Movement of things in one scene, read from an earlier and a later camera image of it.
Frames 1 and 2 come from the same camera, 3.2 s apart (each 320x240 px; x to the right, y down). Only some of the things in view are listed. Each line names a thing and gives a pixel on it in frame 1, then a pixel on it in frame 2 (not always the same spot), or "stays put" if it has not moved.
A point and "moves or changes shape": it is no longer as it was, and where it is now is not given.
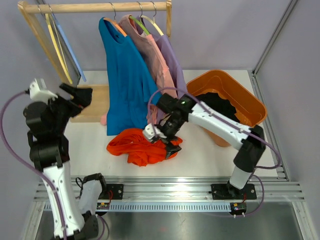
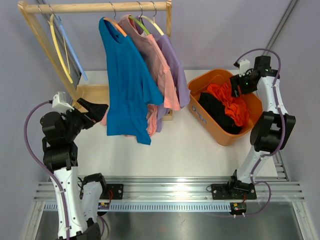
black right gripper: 171,148 to 237,80
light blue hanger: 55,19 moves or changes shape
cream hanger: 153,21 stays put
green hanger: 140,21 stays put
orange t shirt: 141,151 to 235,107
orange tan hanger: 116,23 stays put
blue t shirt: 130,86 stays put
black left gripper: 82,98 to 96,112
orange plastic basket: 250,110 stays put
